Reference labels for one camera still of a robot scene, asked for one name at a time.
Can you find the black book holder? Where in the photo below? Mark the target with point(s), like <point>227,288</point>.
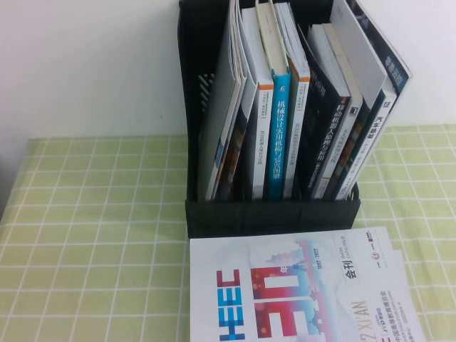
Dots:
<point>270,217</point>

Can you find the large plain white brochure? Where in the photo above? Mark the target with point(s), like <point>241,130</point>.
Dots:
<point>360,53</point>

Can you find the green checked tablecloth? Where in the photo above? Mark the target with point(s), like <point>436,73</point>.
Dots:
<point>89,213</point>

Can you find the white spine book cream pages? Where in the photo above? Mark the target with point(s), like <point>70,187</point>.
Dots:
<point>352,121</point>

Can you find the black mobile robot book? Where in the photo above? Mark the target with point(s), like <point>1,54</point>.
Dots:
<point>331,142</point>

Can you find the thick white book orange-striped spine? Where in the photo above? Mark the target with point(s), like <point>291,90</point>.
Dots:
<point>263,142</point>

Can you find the thin white book orange-striped spine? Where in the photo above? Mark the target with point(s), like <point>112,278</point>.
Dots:
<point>297,117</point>

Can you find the dark book with orange pattern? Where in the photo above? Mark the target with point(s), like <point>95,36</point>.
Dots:
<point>353,146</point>

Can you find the blue spine hardcover book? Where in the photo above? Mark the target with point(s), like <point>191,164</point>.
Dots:
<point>279,142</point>

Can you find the dark blue magazine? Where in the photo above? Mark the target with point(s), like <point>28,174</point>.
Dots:
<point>377,32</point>

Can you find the grey AgileX robotics brochure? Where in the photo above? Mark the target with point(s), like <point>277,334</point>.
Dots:
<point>221,89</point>

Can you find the HEEC show catalogue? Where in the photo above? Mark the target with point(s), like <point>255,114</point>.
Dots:
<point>285,285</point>

